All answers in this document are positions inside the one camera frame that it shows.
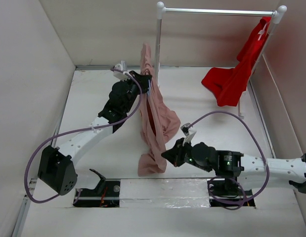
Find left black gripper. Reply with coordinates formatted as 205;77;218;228
120;70;150;113

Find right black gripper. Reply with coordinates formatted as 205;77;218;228
161;138;213;173

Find pink printed t shirt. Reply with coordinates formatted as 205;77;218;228
137;43;180;177

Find light blue wire hanger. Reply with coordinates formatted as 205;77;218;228
147;79;152;97

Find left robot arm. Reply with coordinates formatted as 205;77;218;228
38;69;152;196

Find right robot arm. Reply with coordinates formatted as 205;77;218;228
162;139;306;194

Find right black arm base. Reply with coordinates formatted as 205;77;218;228
208;179;243;210

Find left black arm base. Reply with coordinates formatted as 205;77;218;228
73;169;121;208

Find red t shirt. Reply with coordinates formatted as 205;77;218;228
201;17;271;107

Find white clothes rack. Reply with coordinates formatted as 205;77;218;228
149;1;288;119

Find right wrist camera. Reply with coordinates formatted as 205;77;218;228
180;123;196;145

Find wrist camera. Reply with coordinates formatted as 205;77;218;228
113;60;129;80
180;123;196;145

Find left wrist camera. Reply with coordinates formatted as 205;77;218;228
113;60;129;80

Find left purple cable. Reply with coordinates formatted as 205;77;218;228
24;68;143;204

